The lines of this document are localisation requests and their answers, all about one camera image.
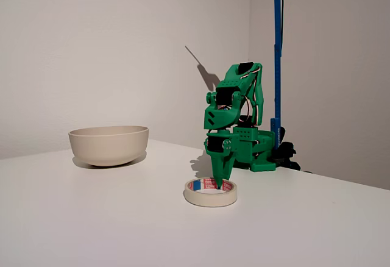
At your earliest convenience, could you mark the beige masking tape roll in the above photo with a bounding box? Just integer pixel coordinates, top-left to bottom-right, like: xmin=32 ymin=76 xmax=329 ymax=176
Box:
xmin=183 ymin=178 xmax=238 ymax=208

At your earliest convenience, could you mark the black table clamp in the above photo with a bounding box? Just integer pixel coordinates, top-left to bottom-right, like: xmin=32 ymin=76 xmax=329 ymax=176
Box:
xmin=274 ymin=126 xmax=302 ymax=171

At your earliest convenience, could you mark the beige round bowl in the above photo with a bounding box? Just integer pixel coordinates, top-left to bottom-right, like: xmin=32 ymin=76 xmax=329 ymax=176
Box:
xmin=68 ymin=125 xmax=150 ymax=168

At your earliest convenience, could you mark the blue camera pole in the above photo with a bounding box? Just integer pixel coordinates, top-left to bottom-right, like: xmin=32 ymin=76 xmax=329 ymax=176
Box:
xmin=272 ymin=0 xmax=286 ymax=152

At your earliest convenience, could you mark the black pole cable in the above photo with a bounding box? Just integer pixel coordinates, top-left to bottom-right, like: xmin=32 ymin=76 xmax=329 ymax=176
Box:
xmin=279 ymin=0 xmax=286 ymax=53

